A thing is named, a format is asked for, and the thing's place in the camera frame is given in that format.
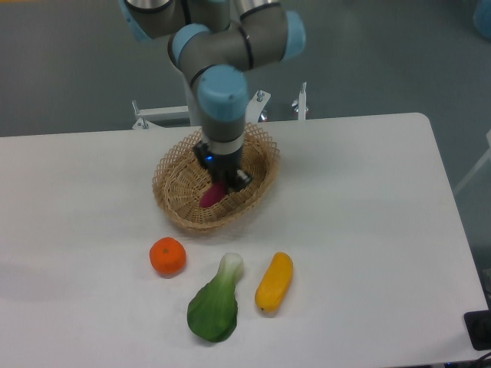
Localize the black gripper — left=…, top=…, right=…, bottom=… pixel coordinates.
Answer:
left=193, top=141, right=253, bottom=192

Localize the purple sweet potato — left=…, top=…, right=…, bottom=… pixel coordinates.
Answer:
left=199, top=181, right=228, bottom=208

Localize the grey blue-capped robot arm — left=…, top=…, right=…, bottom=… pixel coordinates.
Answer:
left=120, top=1, right=306, bottom=193

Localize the woven wicker basket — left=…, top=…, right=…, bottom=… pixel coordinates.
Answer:
left=152, top=123, right=281, bottom=233

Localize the orange mandarin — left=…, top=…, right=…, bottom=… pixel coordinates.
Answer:
left=149, top=237, right=187, bottom=277

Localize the yellow corn cob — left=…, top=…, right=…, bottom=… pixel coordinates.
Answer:
left=255, top=252, right=294, bottom=314

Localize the green bok choy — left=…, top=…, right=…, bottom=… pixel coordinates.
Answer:
left=186, top=252, right=244, bottom=343

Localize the black device at table edge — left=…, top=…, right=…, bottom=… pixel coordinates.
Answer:
left=463, top=310, right=490, bottom=351

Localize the blue object top right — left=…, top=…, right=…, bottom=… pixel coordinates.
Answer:
left=473, top=0, right=491, bottom=40

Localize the white metal base frame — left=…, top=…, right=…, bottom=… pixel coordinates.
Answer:
left=131, top=81, right=309, bottom=130

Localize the white frame at right edge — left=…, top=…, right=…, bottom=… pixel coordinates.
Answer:
left=453, top=130, right=491, bottom=196

